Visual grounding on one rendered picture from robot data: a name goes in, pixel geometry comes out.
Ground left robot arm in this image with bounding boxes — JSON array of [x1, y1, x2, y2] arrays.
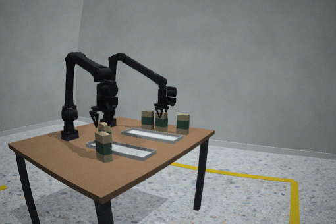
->
[[108, 53, 177, 106]]

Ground white shallow rectangular tray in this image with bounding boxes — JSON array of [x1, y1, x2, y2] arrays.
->
[[86, 140, 156, 161], [121, 127, 183, 144]]

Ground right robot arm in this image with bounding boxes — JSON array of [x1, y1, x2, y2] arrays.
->
[[61, 52, 118, 136]]

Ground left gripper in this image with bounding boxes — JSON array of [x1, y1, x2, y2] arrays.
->
[[154, 96, 169, 118]]

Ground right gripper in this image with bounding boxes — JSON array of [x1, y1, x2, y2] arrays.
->
[[89, 106, 115, 128]]

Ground brown and green rectangular block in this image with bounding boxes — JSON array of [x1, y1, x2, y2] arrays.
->
[[98, 122, 111, 134], [155, 112, 168, 132], [176, 113, 190, 135], [95, 131, 113, 163], [142, 110, 154, 130]]

